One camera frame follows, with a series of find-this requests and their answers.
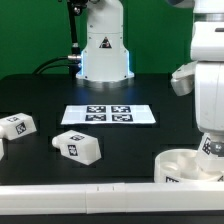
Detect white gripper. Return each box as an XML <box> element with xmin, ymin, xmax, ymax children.
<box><xmin>170</xmin><ymin>0</ymin><xmax>224</xmax><ymax>136</ymax></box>

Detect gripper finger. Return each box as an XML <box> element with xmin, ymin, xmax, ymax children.
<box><xmin>211</xmin><ymin>141</ymin><xmax>224</xmax><ymax>157</ymax></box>

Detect white round stool seat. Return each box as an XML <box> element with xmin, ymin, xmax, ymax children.
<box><xmin>154</xmin><ymin>149</ymin><xmax>224</xmax><ymax>183</ymax></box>

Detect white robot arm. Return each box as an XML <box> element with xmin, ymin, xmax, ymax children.
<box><xmin>77</xmin><ymin>0</ymin><xmax>224</xmax><ymax>157</ymax></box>

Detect white marker sheet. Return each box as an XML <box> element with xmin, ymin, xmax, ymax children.
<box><xmin>62</xmin><ymin>105</ymin><xmax>156</xmax><ymax>125</ymax></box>

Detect white front rail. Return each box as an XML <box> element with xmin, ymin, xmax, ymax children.
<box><xmin>0</xmin><ymin>182</ymin><xmax>224</xmax><ymax>215</ymax></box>

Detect black camera pole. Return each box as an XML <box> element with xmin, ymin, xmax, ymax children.
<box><xmin>67</xmin><ymin>0</ymin><xmax>88</xmax><ymax>79</ymax></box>

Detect black cables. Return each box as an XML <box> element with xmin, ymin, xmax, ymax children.
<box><xmin>32</xmin><ymin>55</ymin><xmax>82</xmax><ymax>75</ymax></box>

